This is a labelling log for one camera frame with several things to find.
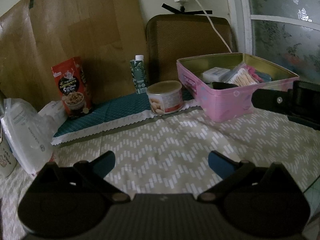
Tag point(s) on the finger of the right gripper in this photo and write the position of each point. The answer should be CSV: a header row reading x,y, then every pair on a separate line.
x,y
223,85

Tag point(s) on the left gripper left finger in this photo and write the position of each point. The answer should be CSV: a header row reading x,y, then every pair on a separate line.
x,y
95,171

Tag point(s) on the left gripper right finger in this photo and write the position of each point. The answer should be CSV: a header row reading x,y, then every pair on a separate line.
x,y
224,168

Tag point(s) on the white tissue pack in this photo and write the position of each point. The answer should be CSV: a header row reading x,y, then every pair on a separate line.
x,y
215,74

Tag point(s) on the cotton swab bag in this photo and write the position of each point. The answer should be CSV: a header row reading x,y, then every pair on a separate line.
x,y
240,76

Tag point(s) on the bagged white paper cup stack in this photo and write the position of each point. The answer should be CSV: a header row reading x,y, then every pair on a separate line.
x,y
27,135

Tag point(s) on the pink knitted sock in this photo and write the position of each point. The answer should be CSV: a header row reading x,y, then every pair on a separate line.
x,y
253,74

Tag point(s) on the blue sponge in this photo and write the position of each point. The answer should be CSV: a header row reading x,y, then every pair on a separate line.
x,y
264,77

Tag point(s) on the white toothpaste box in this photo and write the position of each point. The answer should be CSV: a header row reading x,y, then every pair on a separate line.
x,y
54,114

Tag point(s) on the pink tin box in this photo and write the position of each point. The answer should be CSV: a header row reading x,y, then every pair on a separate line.
x,y
226,104

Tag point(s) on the round nut can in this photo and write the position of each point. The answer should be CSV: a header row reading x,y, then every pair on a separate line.
x,y
165,97

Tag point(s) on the patterned beige tablecloth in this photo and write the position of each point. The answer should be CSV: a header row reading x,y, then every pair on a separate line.
x,y
168,154

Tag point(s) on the teal quilted mat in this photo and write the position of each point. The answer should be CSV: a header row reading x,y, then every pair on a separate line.
x,y
124,112

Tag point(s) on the brown chair back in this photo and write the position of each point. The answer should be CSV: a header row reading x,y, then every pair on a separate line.
x,y
171,37

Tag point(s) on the green drink carton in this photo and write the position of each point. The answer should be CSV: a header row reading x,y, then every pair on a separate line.
x,y
138,74

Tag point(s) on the white enamel mug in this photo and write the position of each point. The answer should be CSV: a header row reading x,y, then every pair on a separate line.
x,y
7,160

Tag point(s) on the frosted floral glass door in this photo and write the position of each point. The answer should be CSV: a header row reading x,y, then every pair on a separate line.
x,y
285,32

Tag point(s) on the red snack box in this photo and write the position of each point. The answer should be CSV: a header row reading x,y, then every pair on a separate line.
x,y
71,83

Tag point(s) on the brown cardboard backdrop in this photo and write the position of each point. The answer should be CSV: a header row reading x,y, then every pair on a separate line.
x,y
39,34

